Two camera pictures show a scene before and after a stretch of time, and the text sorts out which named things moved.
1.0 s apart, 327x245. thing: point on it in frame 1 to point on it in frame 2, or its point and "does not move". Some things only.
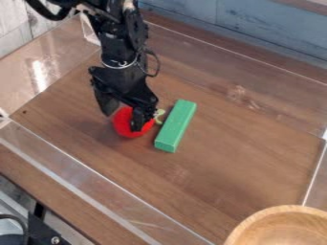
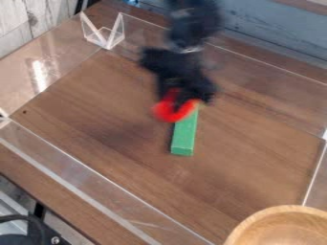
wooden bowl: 282,225 does not move
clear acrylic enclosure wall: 238,145 does not move
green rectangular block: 174,125 to 184,133
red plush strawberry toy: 122,123 to 163,108
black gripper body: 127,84 to 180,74
